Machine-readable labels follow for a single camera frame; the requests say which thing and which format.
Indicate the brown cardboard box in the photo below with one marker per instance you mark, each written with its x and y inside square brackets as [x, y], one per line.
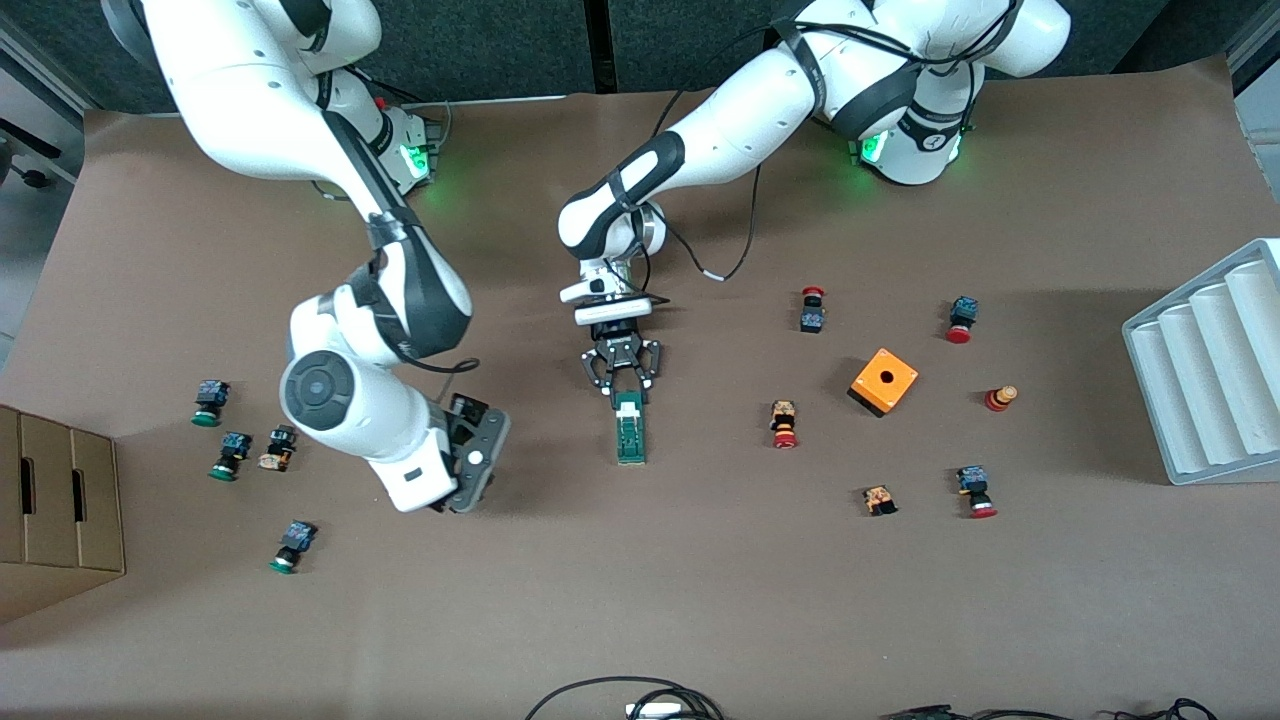
[60, 540]

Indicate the white ridged tray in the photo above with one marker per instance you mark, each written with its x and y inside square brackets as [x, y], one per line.
[1210, 400]

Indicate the red push button blue block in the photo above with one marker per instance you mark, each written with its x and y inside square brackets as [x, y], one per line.
[972, 482]
[964, 310]

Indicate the black chair leg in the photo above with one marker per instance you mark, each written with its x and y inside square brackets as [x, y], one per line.
[38, 178]

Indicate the black vertical divider strip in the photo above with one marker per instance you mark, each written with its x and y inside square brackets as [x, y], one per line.
[601, 45]

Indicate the small orange contact block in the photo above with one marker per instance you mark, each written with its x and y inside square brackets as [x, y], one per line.
[879, 499]

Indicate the black orange push button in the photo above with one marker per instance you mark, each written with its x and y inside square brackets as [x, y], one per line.
[278, 450]

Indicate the red yellow mushroom button head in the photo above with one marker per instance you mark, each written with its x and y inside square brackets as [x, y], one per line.
[997, 400]

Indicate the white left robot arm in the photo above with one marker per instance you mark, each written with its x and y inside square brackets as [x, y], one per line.
[740, 120]

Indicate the green push button blue block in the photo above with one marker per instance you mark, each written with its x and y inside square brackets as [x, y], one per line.
[210, 395]
[233, 447]
[296, 540]

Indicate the red yellow emergency button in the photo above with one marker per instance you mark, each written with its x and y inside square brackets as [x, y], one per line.
[784, 420]

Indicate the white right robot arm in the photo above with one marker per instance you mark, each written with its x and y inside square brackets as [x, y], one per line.
[330, 390]

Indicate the orange button enclosure box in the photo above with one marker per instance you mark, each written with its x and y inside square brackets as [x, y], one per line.
[895, 390]

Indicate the red push button black block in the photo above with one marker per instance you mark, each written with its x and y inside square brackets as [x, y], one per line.
[812, 318]

